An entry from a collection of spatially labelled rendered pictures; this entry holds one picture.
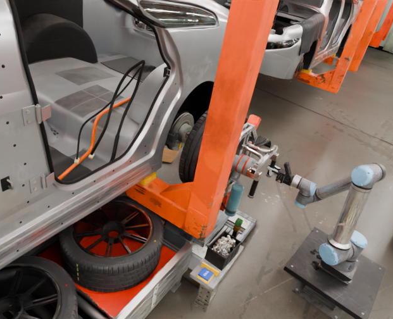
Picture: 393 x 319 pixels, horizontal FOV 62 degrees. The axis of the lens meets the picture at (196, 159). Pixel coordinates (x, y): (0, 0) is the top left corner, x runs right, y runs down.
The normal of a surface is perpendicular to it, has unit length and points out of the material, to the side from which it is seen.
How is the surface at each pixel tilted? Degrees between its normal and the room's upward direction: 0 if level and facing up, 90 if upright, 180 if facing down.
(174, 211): 90
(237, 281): 0
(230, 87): 90
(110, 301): 0
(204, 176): 90
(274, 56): 90
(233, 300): 0
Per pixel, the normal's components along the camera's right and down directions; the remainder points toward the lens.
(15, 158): 0.83, 0.40
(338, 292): 0.18, -0.83
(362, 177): -0.85, 0.02
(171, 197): -0.53, 0.38
